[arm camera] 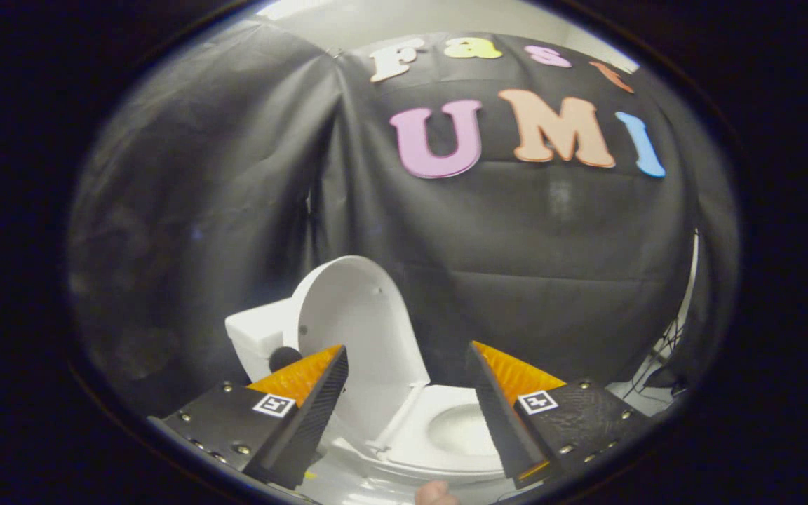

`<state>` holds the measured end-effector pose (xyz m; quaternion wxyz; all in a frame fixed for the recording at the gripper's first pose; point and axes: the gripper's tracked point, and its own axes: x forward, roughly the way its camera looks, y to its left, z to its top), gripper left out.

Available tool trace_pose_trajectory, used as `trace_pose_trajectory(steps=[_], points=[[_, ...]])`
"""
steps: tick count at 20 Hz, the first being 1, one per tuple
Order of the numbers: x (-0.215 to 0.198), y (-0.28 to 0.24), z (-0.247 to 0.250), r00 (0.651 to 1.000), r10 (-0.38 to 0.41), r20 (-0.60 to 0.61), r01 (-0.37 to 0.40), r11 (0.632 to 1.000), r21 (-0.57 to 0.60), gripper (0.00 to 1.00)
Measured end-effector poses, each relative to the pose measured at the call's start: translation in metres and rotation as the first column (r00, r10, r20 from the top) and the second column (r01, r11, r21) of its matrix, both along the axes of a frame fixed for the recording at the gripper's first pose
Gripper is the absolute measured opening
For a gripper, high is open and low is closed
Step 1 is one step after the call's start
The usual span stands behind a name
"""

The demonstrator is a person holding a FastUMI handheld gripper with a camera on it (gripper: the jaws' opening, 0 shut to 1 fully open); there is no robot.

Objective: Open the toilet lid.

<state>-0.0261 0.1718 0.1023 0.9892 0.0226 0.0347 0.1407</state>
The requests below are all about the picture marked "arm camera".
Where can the white toilet tank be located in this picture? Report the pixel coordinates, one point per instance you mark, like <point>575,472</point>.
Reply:
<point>257,337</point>

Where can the black backdrop cloth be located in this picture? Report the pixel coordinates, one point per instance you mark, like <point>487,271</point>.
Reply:
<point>481,238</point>

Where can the white toilet seat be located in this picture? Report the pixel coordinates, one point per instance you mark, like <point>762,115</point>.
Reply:
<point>411,428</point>

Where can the white toilet lid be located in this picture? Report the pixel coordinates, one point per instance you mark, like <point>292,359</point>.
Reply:
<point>355,315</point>

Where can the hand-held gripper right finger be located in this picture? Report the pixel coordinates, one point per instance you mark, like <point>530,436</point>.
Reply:
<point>499,421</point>

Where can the black lid pull tab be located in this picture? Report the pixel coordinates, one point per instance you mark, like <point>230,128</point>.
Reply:
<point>283,358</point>

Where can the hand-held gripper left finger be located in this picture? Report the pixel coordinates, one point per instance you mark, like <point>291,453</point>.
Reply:
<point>306,428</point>

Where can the white toilet bowl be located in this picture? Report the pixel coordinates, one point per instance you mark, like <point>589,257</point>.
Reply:
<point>463,431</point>

